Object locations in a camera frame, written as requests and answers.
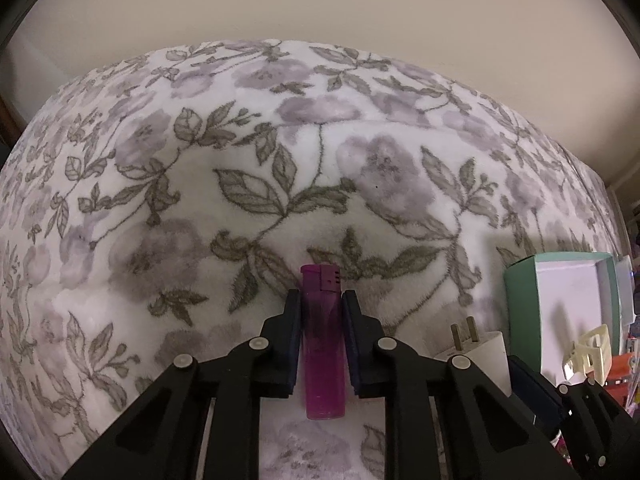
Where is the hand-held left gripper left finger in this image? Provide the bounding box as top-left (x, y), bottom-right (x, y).
top-left (62, 289), bottom-right (303, 480)

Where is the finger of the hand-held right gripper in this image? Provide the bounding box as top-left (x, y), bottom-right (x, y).
top-left (507, 355), bottom-right (640, 480)

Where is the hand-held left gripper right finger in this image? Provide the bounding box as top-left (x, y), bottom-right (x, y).
top-left (341, 290), bottom-right (581, 480)

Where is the purple lighter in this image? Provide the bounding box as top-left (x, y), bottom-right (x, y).
top-left (299, 263), bottom-right (347, 421)

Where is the white charger plug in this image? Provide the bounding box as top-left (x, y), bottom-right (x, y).
top-left (434, 315), bottom-right (512, 398)

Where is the beige hair claw clip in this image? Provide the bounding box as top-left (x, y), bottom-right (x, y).
top-left (562, 324), bottom-right (613, 381)

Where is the orange blue lettered fidget toy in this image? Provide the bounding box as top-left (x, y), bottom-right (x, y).
top-left (602, 352), bottom-right (640, 391)

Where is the teal shallow cardboard box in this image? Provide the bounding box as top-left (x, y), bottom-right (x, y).
top-left (502, 252), bottom-right (636, 376)

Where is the floral blanket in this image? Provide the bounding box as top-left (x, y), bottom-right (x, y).
top-left (0, 39), bottom-right (631, 480)

